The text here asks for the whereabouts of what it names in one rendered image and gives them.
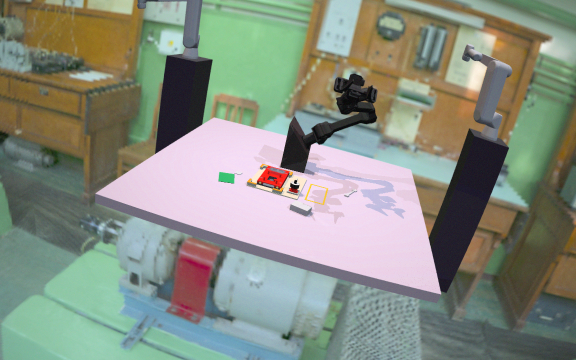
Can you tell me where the green flat rectangle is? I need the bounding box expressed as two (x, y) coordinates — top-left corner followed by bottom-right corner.
(218, 172), (235, 184)

